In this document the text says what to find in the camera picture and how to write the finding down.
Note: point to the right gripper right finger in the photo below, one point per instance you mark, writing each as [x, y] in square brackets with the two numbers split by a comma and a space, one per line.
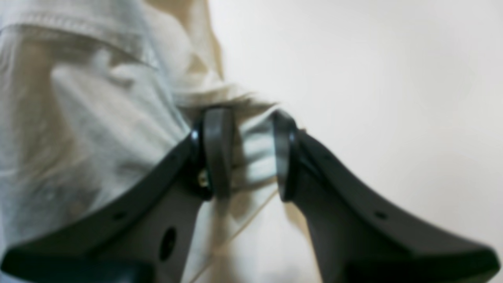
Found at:
[357, 235]

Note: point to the grey t-shirt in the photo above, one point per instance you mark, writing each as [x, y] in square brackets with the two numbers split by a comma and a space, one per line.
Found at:
[95, 92]

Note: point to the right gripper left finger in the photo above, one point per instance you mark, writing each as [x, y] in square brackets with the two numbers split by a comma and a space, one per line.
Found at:
[143, 236]

